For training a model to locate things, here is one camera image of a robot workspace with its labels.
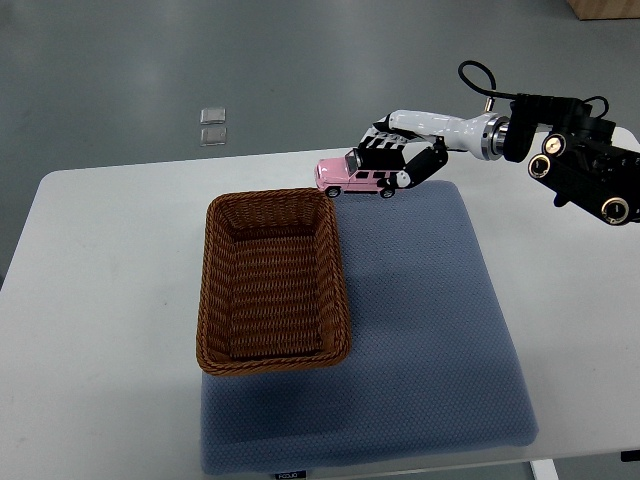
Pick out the pink toy car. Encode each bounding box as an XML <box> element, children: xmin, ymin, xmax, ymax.
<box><xmin>314</xmin><ymin>147</ymin><xmax>405</xmax><ymax>198</ymax></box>

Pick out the white table leg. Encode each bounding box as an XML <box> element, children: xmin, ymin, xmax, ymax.
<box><xmin>529</xmin><ymin>459</ymin><xmax>559</xmax><ymax>480</ymax></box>

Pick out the blue grey cushion mat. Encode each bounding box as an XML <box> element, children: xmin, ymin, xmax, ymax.
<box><xmin>201</xmin><ymin>181</ymin><xmax>538</xmax><ymax>475</ymax></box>

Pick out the upper silver floor plate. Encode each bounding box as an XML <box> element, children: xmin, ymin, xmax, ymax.
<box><xmin>200</xmin><ymin>107</ymin><xmax>226</xmax><ymax>125</ymax></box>

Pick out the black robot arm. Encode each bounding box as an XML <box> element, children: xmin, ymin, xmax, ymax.
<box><xmin>495</xmin><ymin>93</ymin><xmax>639</xmax><ymax>226</ymax></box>

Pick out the brown wicker basket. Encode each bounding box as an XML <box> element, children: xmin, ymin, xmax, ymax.
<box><xmin>195</xmin><ymin>188</ymin><xmax>352</xmax><ymax>376</ymax></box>

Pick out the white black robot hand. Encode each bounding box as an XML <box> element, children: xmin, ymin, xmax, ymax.
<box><xmin>358</xmin><ymin>110</ymin><xmax>508</xmax><ymax>190</ymax></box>

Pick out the wooden box corner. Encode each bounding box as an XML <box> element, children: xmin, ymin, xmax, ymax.
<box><xmin>567</xmin><ymin>0</ymin><xmax>640</xmax><ymax>20</ymax></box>

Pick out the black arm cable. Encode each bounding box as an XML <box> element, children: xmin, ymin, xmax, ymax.
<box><xmin>458</xmin><ymin>60</ymin><xmax>611</xmax><ymax>119</ymax></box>

